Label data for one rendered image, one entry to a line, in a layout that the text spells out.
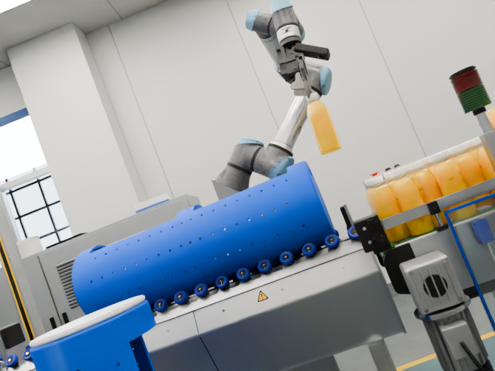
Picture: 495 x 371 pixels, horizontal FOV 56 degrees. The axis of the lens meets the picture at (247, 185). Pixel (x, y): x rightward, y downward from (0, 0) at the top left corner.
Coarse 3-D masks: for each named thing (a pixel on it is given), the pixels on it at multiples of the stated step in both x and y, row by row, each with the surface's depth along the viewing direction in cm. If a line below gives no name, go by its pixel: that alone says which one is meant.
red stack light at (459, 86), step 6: (468, 72) 108; (474, 72) 108; (456, 78) 110; (462, 78) 109; (468, 78) 108; (474, 78) 108; (480, 78) 109; (456, 84) 110; (462, 84) 109; (468, 84) 108; (474, 84) 108; (480, 84) 108; (456, 90) 111; (462, 90) 109
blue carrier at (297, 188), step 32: (256, 192) 147; (288, 192) 142; (192, 224) 149; (224, 224) 145; (256, 224) 143; (288, 224) 141; (320, 224) 141; (96, 256) 157; (128, 256) 152; (160, 256) 149; (192, 256) 147; (224, 256) 146; (256, 256) 146; (96, 288) 153; (128, 288) 151; (160, 288) 151; (192, 288) 153
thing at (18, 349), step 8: (0, 328) 171; (8, 328) 173; (16, 328) 177; (0, 336) 170; (8, 336) 171; (16, 336) 175; (0, 344) 170; (8, 344) 170; (16, 344) 174; (24, 344) 179; (8, 352) 171; (16, 352) 174; (24, 360) 176; (8, 368) 170
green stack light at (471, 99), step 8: (472, 88) 108; (480, 88) 108; (464, 96) 109; (472, 96) 108; (480, 96) 108; (488, 96) 108; (464, 104) 110; (472, 104) 108; (480, 104) 108; (488, 104) 108; (464, 112) 111
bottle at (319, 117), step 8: (312, 104) 146; (320, 104) 146; (312, 112) 145; (320, 112) 145; (328, 112) 146; (312, 120) 146; (320, 120) 144; (328, 120) 145; (312, 128) 147; (320, 128) 144; (328, 128) 144; (320, 136) 145; (328, 136) 144; (336, 136) 145; (320, 144) 145; (328, 144) 144; (336, 144) 144; (320, 152) 147; (328, 152) 145
